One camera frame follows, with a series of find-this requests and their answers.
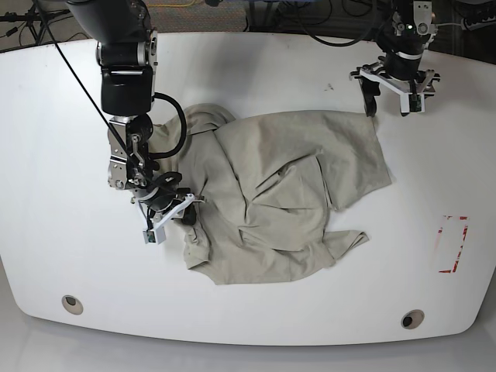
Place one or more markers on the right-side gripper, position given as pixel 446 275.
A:
pixel 155 204

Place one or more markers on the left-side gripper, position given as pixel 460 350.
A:
pixel 397 73

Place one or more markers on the beige T-shirt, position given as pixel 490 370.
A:
pixel 269 184

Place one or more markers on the black robot arm right side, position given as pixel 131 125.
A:
pixel 127 55

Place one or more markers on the white power strip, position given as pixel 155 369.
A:
pixel 474 22

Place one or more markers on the red tape rectangle marking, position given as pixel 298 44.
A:
pixel 449 245

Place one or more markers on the black tripod stand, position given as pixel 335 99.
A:
pixel 31 20

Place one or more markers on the right-side wrist camera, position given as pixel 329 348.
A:
pixel 154 233

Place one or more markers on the left-side wrist camera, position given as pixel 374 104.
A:
pixel 412 103

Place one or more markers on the left table cable grommet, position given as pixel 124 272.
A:
pixel 72 305

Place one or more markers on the table cable grommet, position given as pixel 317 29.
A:
pixel 72 305
pixel 412 319

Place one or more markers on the right table cable grommet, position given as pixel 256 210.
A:
pixel 412 319

